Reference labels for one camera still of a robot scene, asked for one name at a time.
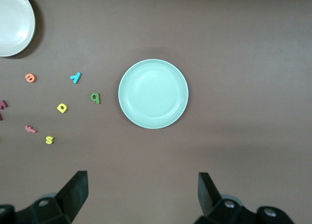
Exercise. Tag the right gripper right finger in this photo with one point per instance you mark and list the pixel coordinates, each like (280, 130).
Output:
(207, 194)

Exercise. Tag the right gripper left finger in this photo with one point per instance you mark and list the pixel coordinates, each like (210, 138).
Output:
(75, 192)

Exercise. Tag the teal foam letter y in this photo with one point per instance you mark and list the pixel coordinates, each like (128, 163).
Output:
(76, 78)

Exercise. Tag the yellow foam letter s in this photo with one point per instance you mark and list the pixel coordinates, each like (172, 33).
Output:
(49, 140)

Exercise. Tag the pink foam letter f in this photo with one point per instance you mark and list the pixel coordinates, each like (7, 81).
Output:
(30, 129)

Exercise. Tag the yellow foam letter a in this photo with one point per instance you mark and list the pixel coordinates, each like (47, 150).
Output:
(64, 109)

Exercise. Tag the green foam letter b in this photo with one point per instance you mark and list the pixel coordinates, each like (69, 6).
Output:
(97, 98)

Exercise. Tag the dark red foam letter k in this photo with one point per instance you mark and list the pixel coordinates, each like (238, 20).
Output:
(3, 104)

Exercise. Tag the green plate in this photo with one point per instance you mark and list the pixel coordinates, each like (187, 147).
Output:
(153, 93)

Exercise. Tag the orange foam letter e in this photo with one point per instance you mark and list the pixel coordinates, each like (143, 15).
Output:
(33, 78)

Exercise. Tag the beige plate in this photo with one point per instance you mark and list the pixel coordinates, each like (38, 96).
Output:
(13, 22)

